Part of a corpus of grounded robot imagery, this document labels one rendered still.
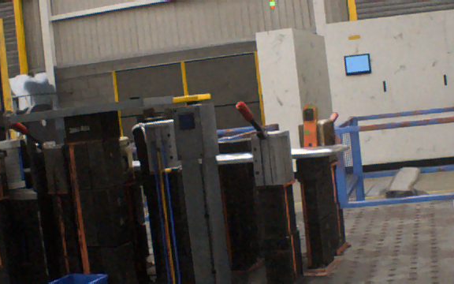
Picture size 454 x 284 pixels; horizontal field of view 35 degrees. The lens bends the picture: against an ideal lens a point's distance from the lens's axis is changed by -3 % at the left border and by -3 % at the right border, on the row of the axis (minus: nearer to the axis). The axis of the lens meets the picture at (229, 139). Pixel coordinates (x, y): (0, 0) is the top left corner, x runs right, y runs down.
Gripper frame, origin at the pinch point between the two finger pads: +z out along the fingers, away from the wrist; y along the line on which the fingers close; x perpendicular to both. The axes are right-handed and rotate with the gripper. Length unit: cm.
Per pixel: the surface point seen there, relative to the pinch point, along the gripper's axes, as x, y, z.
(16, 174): -35.6, -27.7, 2.1
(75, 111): -70, -45, -12
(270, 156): -107, -26, 3
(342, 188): -63, 178, 39
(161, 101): -88, -38, -12
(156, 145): -79, -26, -2
